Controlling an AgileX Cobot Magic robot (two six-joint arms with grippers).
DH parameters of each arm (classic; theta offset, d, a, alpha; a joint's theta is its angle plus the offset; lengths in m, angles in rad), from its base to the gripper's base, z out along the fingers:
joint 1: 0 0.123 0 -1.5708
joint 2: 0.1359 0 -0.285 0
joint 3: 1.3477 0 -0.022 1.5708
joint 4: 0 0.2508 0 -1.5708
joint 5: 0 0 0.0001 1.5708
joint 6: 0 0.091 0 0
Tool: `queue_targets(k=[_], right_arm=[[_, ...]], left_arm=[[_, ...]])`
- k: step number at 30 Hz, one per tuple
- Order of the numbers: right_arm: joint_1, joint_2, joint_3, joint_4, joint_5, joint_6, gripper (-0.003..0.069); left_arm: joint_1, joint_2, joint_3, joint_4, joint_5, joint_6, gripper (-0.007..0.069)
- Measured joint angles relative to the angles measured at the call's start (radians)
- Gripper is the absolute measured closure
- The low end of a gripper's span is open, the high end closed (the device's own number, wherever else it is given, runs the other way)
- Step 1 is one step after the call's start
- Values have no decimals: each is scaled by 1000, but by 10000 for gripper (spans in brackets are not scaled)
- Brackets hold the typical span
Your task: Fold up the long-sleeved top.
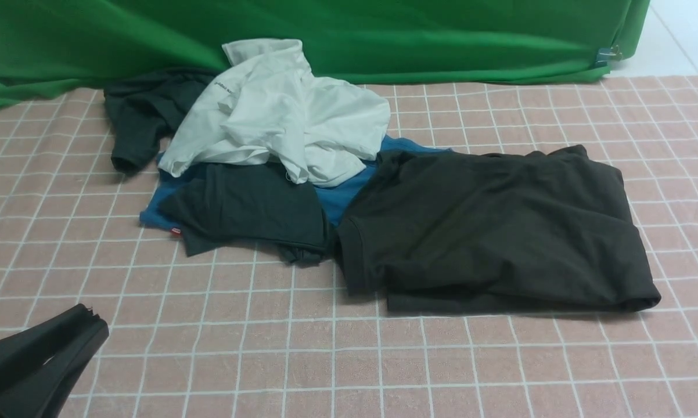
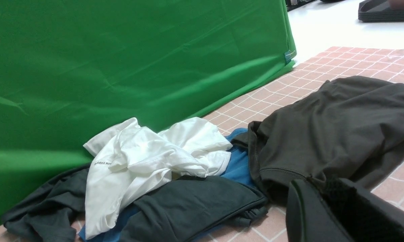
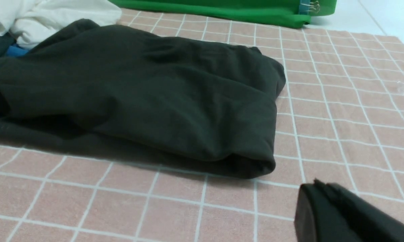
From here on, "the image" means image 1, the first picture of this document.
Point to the dark teal shirt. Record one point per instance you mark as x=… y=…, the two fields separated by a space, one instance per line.
x=211 y=205

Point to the white shirt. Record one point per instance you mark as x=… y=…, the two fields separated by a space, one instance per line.
x=269 y=106

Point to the pink checkered tablecloth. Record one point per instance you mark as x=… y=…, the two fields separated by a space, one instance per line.
x=235 y=333

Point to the green backdrop cloth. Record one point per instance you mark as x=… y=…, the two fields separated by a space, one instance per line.
x=50 y=47

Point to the dark gray long-sleeve shirt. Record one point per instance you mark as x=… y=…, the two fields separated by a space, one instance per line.
x=452 y=233

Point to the blue shirt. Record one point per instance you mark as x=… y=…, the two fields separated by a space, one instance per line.
x=334 y=200

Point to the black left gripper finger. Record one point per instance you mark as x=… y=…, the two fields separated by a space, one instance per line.
x=46 y=408
x=44 y=362

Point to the blue binder clip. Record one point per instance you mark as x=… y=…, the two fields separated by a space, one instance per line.
x=606 y=56

